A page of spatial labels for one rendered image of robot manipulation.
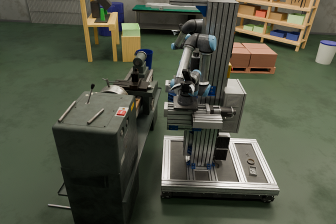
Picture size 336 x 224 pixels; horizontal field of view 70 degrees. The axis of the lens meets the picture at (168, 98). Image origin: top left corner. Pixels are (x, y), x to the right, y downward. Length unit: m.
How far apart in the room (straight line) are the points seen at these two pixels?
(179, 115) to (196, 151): 0.67
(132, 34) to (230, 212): 4.66
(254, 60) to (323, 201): 3.66
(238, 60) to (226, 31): 3.87
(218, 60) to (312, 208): 1.97
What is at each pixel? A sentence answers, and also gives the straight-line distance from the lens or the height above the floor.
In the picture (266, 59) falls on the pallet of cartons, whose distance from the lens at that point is 6.26.
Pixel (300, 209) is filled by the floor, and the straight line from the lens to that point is 3.23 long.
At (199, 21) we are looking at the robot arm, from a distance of 2.51.
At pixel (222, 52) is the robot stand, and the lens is 2.24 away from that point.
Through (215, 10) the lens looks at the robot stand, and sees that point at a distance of 2.12.
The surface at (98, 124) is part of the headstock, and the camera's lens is 1.81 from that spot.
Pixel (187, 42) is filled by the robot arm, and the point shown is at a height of 1.74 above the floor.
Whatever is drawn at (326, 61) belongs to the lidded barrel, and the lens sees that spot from 7.93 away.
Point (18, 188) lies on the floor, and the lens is 3.37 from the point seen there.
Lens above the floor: 2.29
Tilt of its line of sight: 29 degrees down
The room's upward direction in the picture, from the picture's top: 2 degrees clockwise
